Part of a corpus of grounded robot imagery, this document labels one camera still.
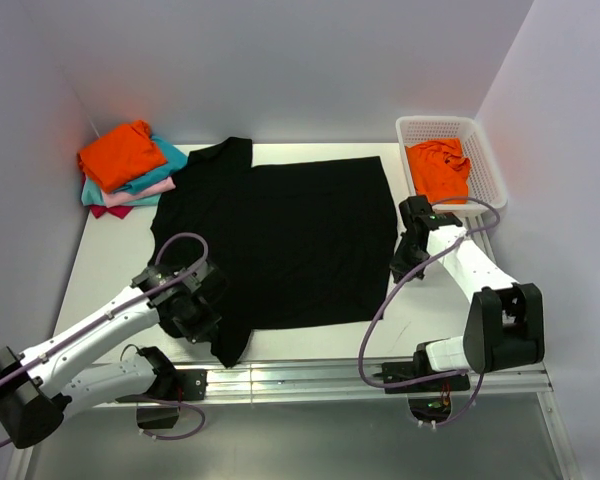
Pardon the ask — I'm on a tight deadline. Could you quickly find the white plastic basket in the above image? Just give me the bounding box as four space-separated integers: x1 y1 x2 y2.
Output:
395 115 507 210

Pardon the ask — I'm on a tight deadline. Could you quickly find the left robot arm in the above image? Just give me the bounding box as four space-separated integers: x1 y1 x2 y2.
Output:
0 261 227 449

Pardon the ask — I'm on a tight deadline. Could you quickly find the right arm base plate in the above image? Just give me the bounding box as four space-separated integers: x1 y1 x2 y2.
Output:
372 361 471 394

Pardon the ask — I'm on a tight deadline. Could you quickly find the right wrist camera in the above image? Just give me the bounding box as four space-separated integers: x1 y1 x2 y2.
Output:
398 195 463 233

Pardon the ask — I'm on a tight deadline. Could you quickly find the black t shirt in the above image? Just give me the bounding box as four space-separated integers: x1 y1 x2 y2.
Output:
151 137 397 368

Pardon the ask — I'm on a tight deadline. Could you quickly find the aluminium mounting rail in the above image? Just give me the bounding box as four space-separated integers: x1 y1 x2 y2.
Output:
175 360 553 406

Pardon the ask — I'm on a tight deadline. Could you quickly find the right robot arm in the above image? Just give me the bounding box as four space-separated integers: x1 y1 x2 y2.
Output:
390 215 545 375

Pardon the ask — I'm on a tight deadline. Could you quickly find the teal folded t shirt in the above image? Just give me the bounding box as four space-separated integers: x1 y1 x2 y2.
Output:
80 135 187 206

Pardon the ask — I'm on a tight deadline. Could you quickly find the orange crumpled t shirt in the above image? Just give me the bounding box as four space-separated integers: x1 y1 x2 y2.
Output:
405 138 471 204

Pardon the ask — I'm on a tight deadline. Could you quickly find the pink folded t shirt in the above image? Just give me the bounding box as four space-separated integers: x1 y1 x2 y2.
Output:
102 177 176 208

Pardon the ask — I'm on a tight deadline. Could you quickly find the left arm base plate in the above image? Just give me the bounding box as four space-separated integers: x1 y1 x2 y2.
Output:
176 368 208 402

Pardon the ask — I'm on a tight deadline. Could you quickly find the magenta folded t shirt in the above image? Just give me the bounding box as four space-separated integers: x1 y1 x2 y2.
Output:
89 205 132 219

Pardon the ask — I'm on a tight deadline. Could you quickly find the orange folded t shirt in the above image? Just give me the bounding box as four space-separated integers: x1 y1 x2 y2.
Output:
77 120 167 193

